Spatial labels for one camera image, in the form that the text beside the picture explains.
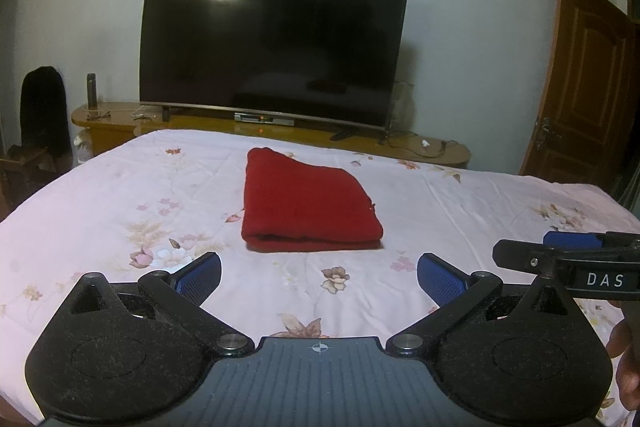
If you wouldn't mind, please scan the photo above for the brass door handle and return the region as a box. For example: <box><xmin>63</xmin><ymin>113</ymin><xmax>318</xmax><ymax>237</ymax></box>
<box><xmin>534</xmin><ymin>117</ymin><xmax>562</xmax><ymax>152</ymax></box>

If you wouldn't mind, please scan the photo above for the black garment on chair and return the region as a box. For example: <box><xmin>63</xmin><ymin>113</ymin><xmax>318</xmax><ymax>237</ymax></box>
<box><xmin>20</xmin><ymin>66</ymin><xmax>72</xmax><ymax>158</ymax></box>

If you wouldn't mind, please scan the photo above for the silver set-top box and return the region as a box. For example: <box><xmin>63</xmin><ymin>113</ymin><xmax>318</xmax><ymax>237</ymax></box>
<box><xmin>233</xmin><ymin>112</ymin><xmax>295</xmax><ymax>127</ymax></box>

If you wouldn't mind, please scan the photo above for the clear glass vase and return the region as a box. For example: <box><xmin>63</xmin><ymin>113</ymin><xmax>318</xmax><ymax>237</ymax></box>
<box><xmin>387</xmin><ymin>81</ymin><xmax>414</xmax><ymax>135</ymax></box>

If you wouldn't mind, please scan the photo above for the person's hand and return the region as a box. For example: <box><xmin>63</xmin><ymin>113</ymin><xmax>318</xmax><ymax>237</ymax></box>
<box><xmin>606</xmin><ymin>320</ymin><xmax>640</xmax><ymax>411</ymax></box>

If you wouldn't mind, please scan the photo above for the black cable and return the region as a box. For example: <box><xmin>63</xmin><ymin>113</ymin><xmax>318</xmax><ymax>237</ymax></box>
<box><xmin>384</xmin><ymin>131</ymin><xmax>459</xmax><ymax>160</ymax></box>

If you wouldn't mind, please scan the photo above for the red knit sweater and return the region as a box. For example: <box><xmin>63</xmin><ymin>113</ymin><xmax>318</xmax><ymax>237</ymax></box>
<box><xmin>241</xmin><ymin>147</ymin><xmax>383</xmax><ymax>253</ymax></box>

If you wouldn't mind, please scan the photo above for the brown wooden door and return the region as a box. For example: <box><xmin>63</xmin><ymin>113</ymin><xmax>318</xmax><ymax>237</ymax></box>
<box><xmin>520</xmin><ymin>0</ymin><xmax>634</xmax><ymax>192</ymax></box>

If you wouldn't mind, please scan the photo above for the white floral bed sheet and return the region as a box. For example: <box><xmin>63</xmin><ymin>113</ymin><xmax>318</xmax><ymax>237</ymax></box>
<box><xmin>1</xmin><ymin>130</ymin><xmax>639</xmax><ymax>423</ymax></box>

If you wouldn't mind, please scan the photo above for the wooden tv stand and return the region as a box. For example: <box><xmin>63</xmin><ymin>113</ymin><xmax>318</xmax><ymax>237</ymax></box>
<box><xmin>70</xmin><ymin>102</ymin><xmax>471</xmax><ymax>168</ymax></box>

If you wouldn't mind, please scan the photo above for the black curved television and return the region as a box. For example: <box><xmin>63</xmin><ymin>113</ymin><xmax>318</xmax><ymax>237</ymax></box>
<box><xmin>139</xmin><ymin>0</ymin><xmax>408</xmax><ymax>131</ymax></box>

